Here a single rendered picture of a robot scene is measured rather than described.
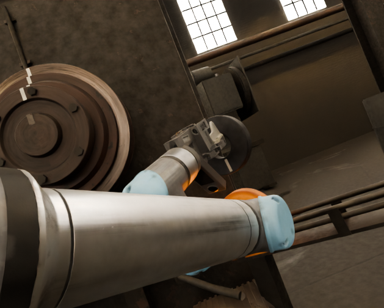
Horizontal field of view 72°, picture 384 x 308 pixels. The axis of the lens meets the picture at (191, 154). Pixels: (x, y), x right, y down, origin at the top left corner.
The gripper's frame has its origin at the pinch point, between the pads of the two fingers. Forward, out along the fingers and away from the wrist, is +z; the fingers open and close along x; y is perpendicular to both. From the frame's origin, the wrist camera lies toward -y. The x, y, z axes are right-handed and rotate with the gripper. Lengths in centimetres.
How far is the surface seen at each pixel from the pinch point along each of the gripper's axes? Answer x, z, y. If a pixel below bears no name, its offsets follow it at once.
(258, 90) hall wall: 152, 663, -51
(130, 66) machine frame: 30, 24, 34
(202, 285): 17.0, -15.4, -32.1
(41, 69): 42, -2, 42
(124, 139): 28.4, -0.3, 11.3
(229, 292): 8.6, -17.3, -33.2
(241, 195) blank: -1.3, -6.4, -14.3
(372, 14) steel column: -90, 402, -5
